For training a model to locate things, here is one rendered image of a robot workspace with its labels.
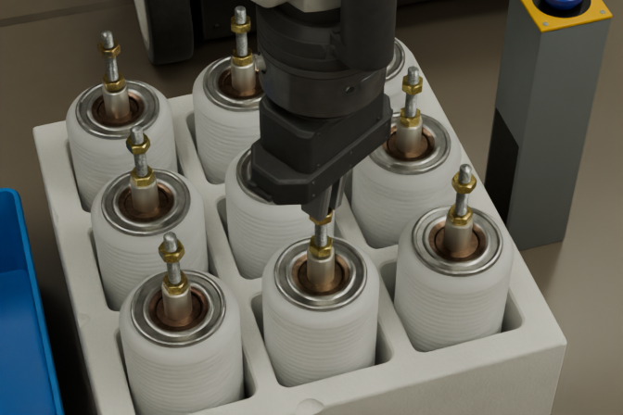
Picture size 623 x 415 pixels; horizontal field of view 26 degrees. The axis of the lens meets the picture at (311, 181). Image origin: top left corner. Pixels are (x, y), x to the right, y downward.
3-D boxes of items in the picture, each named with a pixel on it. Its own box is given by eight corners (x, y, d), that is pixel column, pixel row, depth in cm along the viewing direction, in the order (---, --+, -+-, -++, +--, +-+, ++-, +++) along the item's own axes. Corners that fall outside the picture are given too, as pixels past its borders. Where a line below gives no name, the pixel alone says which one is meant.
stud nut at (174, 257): (169, 241, 103) (169, 233, 102) (188, 249, 102) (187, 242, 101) (155, 258, 101) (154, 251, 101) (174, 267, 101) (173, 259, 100)
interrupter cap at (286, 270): (372, 310, 107) (373, 305, 107) (277, 317, 107) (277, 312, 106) (361, 238, 112) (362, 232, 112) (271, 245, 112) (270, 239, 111)
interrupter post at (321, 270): (336, 287, 109) (337, 261, 106) (307, 289, 108) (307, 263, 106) (334, 264, 110) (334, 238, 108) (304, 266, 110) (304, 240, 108)
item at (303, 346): (378, 440, 120) (387, 318, 106) (271, 449, 119) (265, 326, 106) (365, 352, 126) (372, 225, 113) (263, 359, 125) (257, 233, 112)
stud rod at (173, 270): (175, 291, 106) (168, 229, 101) (185, 295, 106) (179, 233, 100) (168, 300, 106) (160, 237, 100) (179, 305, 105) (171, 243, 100)
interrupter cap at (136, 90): (91, 152, 119) (90, 146, 118) (65, 97, 124) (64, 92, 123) (171, 127, 121) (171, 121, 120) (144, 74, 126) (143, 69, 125)
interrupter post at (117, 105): (109, 124, 121) (105, 97, 119) (101, 107, 123) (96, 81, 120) (134, 117, 122) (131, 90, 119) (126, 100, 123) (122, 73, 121)
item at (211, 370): (177, 371, 125) (160, 245, 111) (267, 414, 121) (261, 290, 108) (118, 450, 119) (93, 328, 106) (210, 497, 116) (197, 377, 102)
